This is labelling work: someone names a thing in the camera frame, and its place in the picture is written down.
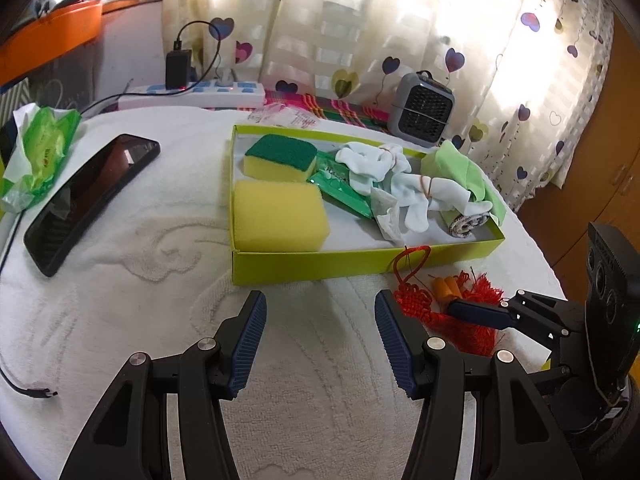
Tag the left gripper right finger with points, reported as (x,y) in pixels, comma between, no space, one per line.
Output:
(405,354)

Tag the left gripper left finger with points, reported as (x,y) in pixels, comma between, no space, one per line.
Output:
(126,435)

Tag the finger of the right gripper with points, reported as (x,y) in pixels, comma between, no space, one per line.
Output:
(497,317)

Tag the white sock bundle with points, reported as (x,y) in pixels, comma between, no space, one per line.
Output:
(402,207)
(369,165)

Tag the light green cloth roll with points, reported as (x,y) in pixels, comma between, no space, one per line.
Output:
(459,190)

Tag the green packet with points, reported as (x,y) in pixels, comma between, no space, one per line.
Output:
(332,178)

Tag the plain yellow sponge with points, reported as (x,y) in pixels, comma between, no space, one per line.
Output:
(278,217)

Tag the green topped yellow sponge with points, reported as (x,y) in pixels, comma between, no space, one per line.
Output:
(280,158)

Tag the lime green shallow box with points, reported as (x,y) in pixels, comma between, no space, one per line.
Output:
(354,246)

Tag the grey mini heater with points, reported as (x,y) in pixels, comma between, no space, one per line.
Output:
(420,109)

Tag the black smartphone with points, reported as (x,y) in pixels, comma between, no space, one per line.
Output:
(69,213)

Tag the heart pattern curtain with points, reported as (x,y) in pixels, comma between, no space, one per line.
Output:
(525,74)

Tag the colourful striped cloth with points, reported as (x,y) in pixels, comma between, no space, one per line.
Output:
(333,110)

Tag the green tissue pack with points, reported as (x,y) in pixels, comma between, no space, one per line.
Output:
(44,136)

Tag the white power strip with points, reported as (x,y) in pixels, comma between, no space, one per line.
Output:
(207,94)

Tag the black charger adapter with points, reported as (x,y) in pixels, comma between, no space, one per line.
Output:
(177,67)

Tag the orange shelf tray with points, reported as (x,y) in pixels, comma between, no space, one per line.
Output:
(45,39)

